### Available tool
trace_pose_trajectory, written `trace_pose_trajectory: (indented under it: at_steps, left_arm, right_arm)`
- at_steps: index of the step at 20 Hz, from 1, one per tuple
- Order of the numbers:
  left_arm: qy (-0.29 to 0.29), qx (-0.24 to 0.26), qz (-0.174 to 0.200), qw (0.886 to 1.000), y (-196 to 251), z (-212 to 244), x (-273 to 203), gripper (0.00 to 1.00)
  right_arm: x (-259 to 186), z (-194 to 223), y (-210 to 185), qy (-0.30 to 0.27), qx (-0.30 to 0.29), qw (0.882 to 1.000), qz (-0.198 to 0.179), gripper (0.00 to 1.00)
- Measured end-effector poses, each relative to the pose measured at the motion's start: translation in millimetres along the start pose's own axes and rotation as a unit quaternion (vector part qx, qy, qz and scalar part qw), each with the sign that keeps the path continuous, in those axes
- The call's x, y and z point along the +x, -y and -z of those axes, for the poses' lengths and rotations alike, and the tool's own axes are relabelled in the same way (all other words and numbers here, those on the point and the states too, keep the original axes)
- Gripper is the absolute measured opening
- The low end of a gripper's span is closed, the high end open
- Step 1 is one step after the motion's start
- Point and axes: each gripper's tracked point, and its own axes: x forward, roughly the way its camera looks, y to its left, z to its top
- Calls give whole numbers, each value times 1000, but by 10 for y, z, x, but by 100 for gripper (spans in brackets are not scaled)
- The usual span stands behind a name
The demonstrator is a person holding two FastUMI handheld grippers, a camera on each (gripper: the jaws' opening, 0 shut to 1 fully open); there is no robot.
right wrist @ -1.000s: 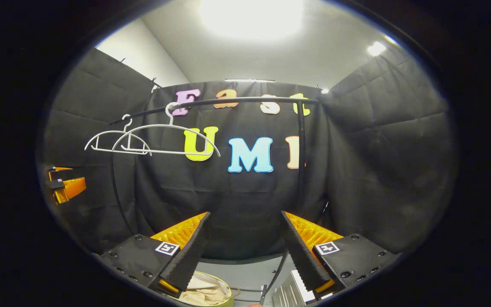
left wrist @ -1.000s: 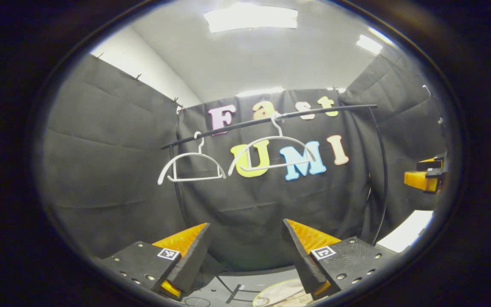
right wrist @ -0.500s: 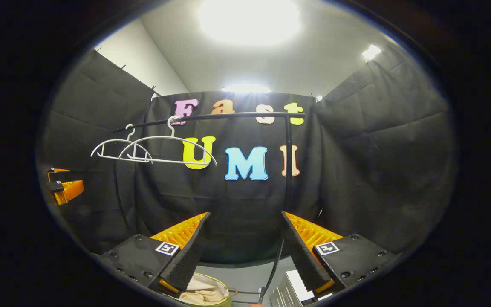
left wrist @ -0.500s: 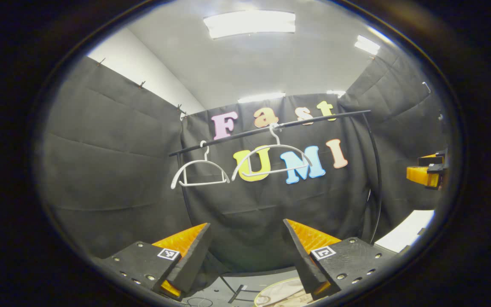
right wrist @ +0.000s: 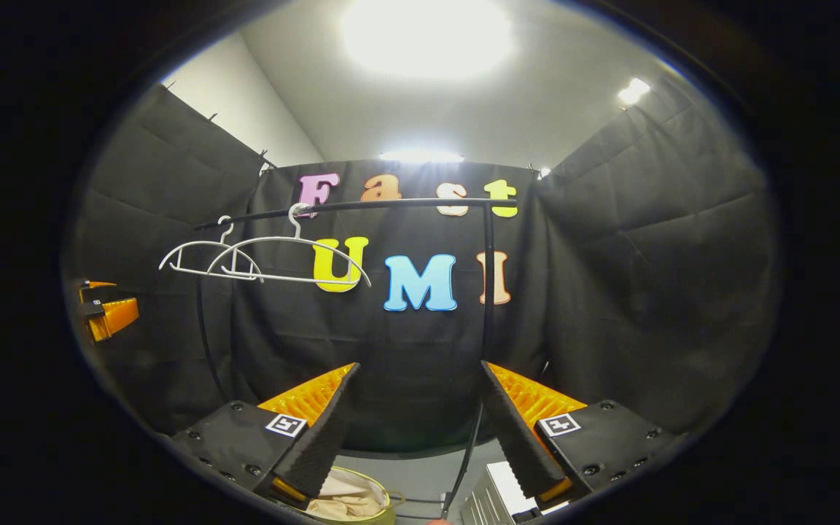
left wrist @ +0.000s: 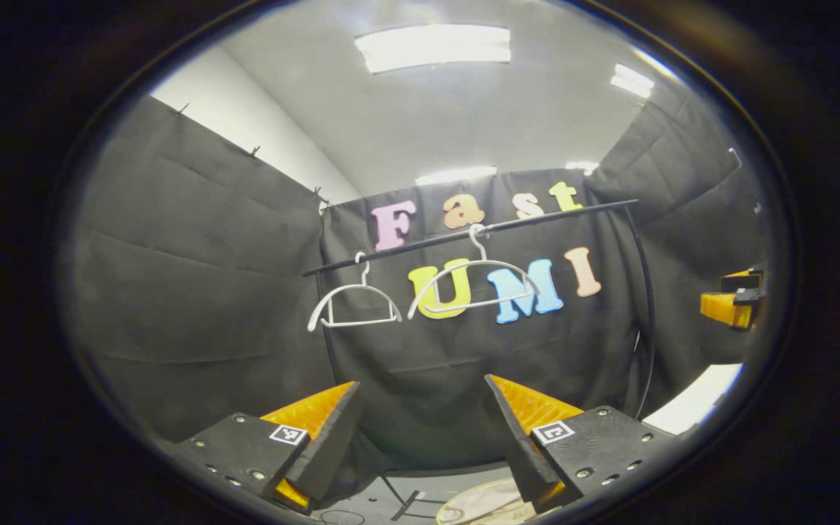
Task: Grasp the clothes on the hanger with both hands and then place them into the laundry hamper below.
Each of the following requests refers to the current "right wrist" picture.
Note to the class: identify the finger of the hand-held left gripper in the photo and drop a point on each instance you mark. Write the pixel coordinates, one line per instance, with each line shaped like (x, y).
(117, 317)
(103, 295)

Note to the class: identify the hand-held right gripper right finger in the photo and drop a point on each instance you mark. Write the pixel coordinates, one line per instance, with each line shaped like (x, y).
(522, 445)

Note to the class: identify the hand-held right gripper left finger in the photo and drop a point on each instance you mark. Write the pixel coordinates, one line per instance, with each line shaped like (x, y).
(321, 437)

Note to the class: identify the cream shirt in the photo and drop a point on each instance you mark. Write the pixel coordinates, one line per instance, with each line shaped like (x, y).
(347, 503)

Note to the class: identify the round laundry hamper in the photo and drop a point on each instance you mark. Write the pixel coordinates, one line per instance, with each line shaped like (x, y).
(391, 510)

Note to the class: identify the white plastic hanger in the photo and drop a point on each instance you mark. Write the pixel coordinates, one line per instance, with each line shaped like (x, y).
(227, 237)
(294, 227)

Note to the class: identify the black clothes rack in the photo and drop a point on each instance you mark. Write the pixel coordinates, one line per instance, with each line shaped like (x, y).
(420, 203)

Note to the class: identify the white ribbed box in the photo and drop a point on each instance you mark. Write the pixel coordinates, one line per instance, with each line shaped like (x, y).
(496, 496)

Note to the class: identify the black backdrop cloth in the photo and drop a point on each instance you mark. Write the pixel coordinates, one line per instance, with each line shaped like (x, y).
(609, 292)

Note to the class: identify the ceiling strip light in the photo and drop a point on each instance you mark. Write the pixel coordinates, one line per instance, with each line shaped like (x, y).
(420, 156)

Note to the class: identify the small ceiling light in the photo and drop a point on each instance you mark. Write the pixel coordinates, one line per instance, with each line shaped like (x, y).
(634, 91)

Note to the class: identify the large ceiling light panel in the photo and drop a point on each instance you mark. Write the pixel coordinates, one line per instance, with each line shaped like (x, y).
(427, 36)

